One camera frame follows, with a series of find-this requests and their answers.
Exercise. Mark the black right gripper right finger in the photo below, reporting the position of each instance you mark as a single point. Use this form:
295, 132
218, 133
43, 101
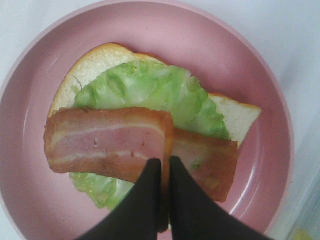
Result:
194, 216

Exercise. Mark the green lettuce leaf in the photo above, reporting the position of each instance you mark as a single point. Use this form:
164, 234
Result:
145, 83

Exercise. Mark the right clear plastic tray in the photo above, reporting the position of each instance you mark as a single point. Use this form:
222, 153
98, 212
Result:
311, 209

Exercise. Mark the bacon strip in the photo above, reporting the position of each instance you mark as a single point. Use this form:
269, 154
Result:
114, 143
210, 161

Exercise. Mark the bread slice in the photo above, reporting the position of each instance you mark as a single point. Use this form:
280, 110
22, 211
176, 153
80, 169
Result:
239, 116
305, 231

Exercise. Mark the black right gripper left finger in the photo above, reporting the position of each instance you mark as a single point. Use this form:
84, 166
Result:
136, 217

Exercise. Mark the pink round plate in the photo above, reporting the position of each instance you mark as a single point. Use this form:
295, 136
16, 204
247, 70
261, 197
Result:
44, 205

